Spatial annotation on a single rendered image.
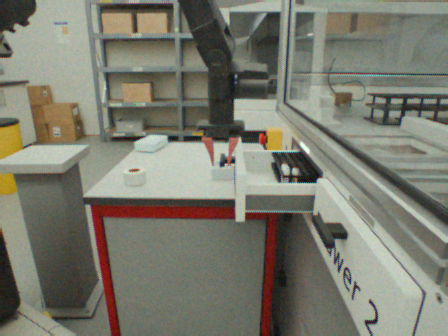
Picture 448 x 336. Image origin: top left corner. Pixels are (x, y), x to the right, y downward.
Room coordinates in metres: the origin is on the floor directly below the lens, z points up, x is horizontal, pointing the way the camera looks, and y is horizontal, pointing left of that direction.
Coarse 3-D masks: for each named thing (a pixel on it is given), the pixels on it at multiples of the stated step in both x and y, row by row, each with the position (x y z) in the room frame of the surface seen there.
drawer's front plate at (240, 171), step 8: (240, 144) 0.73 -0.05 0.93; (240, 152) 0.66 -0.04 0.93; (240, 160) 0.60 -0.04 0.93; (240, 168) 0.55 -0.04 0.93; (240, 176) 0.53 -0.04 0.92; (240, 184) 0.53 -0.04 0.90; (240, 192) 0.53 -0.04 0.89; (240, 200) 0.53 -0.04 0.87; (240, 208) 0.53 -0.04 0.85; (240, 216) 0.53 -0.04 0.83
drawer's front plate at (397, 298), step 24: (336, 192) 0.43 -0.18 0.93; (336, 216) 0.39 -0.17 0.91; (336, 240) 0.38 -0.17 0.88; (360, 240) 0.31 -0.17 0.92; (336, 264) 0.36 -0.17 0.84; (360, 264) 0.30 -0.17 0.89; (384, 264) 0.25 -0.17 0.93; (360, 288) 0.29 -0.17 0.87; (384, 288) 0.24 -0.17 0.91; (408, 288) 0.22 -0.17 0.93; (360, 312) 0.28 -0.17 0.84; (384, 312) 0.23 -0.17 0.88; (408, 312) 0.21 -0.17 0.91
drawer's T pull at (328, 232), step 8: (312, 216) 0.39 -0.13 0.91; (320, 216) 0.38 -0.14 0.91; (320, 224) 0.36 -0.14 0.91; (328, 224) 0.36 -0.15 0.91; (336, 224) 0.36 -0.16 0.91; (320, 232) 0.35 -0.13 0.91; (328, 232) 0.34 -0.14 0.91; (336, 232) 0.34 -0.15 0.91; (344, 232) 0.34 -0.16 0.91; (328, 240) 0.32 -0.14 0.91
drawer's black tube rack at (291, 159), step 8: (280, 152) 0.76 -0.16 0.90; (288, 152) 0.76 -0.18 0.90; (296, 152) 0.76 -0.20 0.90; (288, 160) 0.69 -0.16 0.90; (296, 160) 0.69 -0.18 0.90; (304, 160) 0.69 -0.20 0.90; (272, 168) 0.73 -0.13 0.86; (304, 168) 0.63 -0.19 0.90; (312, 168) 0.63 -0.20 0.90; (280, 176) 0.65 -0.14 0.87; (296, 176) 0.58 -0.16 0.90; (304, 176) 0.58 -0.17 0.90; (312, 176) 0.58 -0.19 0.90
